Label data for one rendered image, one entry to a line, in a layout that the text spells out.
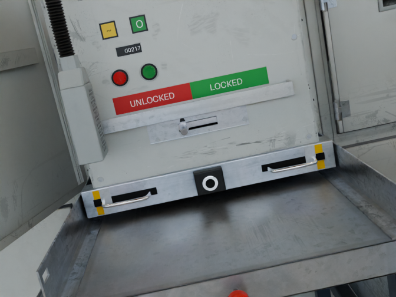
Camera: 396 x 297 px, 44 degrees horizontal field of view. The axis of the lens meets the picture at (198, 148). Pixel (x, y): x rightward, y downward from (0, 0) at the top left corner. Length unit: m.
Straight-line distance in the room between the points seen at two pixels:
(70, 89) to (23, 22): 0.47
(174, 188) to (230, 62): 0.29
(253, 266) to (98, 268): 0.27
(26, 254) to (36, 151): 0.36
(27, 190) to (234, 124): 0.53
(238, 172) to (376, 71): 0.57
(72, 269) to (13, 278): 0.67
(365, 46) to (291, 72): 0.43
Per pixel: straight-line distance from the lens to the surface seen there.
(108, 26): 1.00
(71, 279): 0.86
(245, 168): 1.03
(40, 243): 1.49
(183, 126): 0.97
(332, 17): 1.39
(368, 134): 1.48
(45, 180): 1.30
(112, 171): 1.04
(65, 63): 0.93
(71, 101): 0.91
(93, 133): 0.91
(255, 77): 1.01
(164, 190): 1.03
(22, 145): 1.25
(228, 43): 1.00
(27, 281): 1.55
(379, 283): 1.06
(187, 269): 0.79
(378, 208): 0.89
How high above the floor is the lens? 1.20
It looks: 14 degrees down
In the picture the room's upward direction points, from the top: 12 degrees counter-clockwise
